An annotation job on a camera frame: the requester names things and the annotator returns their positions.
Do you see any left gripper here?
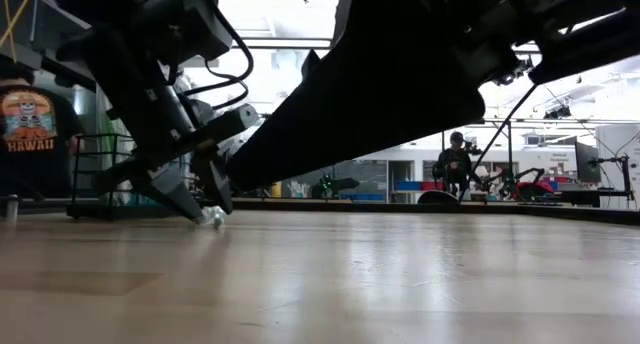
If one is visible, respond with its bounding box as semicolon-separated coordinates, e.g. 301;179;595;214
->
57;26;235;223

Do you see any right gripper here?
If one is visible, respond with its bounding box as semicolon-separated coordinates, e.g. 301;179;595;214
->
227;0;640;191

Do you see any small plastic wrapper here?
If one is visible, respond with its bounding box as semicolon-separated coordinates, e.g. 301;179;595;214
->
197;205;227;230

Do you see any long ceiling light strip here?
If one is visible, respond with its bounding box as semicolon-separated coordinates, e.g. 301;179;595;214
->
232;36;334;51

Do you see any person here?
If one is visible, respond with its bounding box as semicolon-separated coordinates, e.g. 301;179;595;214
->
432;130;476;198
0;63;85;200

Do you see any black monitor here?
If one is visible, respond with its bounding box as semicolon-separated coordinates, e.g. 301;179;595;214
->
573;141;602;184

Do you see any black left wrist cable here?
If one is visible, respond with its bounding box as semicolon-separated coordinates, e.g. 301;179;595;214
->
182;3;255;111

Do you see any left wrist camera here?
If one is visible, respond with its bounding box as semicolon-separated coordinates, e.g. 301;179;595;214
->
197;102;261;150

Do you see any black wire basket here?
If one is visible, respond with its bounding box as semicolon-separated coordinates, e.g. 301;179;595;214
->
67;132;206;221

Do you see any black ceiling camera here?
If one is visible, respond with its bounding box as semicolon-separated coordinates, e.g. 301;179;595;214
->
543;105;573;120
492;58;535;88

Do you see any black workstation frame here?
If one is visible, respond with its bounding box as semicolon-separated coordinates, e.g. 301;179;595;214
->
439;117;515;200

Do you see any silver metal post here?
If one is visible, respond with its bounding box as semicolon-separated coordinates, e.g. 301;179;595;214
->
4;193;21;224

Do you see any black aluminium table frame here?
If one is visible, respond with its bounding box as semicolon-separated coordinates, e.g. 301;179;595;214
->
229;196;640;227

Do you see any yellow hanging cable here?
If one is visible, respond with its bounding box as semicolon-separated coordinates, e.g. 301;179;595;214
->
0;0;39;65

